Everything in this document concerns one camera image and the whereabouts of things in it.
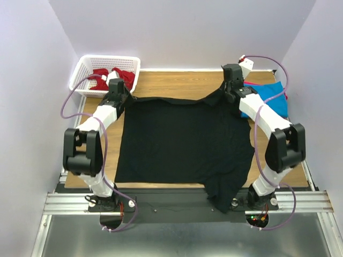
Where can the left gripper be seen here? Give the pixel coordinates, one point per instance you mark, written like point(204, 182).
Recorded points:
point(126, 91)

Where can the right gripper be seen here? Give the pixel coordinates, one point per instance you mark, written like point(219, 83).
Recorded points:
point(226, 91)

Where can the black t-shirt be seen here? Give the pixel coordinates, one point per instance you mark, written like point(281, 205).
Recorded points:
point(178, 141)

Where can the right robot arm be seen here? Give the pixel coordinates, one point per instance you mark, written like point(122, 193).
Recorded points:
point(286, 145)

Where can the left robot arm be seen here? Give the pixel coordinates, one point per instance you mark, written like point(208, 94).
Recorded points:
point(85, 150)

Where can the white plastic laundry basket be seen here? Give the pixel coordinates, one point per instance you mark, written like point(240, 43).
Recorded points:
point(92, 74)

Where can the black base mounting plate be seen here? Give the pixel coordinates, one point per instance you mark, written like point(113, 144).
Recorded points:
point(184, 205)

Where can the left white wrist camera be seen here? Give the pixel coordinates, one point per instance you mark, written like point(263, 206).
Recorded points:
point(105, 79)

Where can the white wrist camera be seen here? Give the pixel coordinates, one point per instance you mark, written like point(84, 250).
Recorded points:
point(246, 64)
point(105, 79)

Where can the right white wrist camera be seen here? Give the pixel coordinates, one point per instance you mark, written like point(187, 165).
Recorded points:
point(246, 64)

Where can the aluminium extrusion rail frame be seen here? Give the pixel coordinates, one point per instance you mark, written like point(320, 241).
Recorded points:
point(57, 203)

